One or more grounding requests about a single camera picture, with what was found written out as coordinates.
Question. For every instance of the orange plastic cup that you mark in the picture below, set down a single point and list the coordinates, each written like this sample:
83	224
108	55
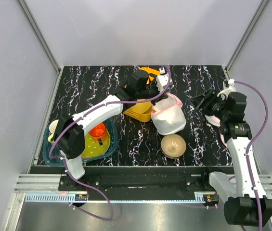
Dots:
99	132

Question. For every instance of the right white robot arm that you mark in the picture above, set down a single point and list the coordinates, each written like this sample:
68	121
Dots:
245	202

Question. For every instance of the yellow plastic basket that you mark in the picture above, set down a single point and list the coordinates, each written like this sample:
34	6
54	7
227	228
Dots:
138	111

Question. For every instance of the white mesh laundry bag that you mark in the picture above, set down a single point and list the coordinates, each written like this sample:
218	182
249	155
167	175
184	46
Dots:
167	115

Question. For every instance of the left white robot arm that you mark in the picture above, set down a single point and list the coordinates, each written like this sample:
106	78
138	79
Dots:
69	135

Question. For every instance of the pale yellow mug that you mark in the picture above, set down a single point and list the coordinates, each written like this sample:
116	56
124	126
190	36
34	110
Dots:
52	128

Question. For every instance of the flat pink-rimmed mesh bag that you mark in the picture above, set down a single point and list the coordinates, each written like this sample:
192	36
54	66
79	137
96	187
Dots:
222	140

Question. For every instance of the yellow-green dotted plate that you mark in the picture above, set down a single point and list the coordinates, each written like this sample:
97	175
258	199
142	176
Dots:
96	146

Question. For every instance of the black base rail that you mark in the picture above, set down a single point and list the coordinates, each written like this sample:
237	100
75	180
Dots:
182	179

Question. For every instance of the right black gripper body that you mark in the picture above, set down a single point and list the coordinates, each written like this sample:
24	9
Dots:
214	106

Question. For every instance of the teal transparent tray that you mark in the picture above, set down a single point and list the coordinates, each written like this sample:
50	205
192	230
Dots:
57	162

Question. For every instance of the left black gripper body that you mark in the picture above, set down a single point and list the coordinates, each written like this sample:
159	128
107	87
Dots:
149	92

